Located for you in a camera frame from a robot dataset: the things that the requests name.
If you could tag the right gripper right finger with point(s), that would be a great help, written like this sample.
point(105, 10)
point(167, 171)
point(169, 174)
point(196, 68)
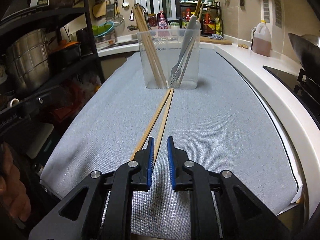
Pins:
point(188, 175)

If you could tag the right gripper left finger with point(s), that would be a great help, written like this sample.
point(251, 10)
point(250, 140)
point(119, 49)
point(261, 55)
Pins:
point(135, 175)

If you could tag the white-handled metal fork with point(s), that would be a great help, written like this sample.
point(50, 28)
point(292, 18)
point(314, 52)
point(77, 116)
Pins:
point(190, 34)

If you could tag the chrome kitchen faucet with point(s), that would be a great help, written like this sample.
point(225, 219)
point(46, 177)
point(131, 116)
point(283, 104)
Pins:
point(144, 12)

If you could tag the person's left hand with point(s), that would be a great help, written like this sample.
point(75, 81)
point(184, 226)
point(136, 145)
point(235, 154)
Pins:
point(13, 191)

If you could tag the black metal shelf rack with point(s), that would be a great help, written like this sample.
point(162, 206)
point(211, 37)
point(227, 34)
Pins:
point(75, 71)

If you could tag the grey fabric mat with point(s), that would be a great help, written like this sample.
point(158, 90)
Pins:
point(221, 124)

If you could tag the large steel pot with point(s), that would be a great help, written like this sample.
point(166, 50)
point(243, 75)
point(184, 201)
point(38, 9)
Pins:
point(28, 60)

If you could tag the clear plastic container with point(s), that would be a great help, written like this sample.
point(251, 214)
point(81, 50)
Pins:
point(166, 45)

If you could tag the green colander bowls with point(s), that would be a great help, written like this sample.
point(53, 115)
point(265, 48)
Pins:
point(99, 30)

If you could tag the round wooden cutting board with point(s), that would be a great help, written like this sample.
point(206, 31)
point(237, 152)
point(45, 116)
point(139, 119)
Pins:
point(215, 41)

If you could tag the black stove top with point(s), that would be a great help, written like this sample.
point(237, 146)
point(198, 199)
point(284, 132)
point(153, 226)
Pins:
point(299, 90)

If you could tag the black spice rack with bottles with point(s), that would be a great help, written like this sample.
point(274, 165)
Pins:
point(210, 17)

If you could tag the red dish soap bottle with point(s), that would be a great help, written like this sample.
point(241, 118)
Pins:
point(162, 20)

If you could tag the plastic jug of brown liquid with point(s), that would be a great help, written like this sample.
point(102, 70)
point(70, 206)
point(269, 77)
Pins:
point(261, 39)

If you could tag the black steel wok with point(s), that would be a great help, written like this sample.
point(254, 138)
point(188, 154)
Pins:
point(306, 48)

